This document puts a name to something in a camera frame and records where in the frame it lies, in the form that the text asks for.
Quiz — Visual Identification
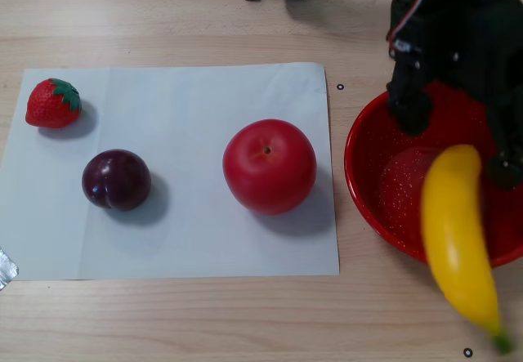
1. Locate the grey duct tape piece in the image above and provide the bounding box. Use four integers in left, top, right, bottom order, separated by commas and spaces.
0, 247, 20, 292

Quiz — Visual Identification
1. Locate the white paper sheet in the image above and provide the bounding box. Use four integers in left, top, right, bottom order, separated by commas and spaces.
0, 61, 341, 282

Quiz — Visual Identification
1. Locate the red plastic apple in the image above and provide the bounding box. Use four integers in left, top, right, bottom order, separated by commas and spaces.
222, 118, 319, 217

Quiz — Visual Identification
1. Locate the yellow plastic banana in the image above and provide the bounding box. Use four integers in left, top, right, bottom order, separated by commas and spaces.
420, 144, 516, 355

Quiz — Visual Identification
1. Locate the dark purple plastic plum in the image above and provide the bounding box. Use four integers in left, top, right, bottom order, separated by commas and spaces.
81, 148, 153, 212

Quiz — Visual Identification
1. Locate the red plastic strawberry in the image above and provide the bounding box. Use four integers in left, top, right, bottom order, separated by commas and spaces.
25, 78, 83, 130

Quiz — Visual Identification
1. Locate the red speckled enamel bowl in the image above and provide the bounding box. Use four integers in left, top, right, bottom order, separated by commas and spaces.
343, 79, 523, 269

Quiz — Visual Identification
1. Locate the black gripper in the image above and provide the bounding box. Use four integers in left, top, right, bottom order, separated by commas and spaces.
385, 0, 523, 192

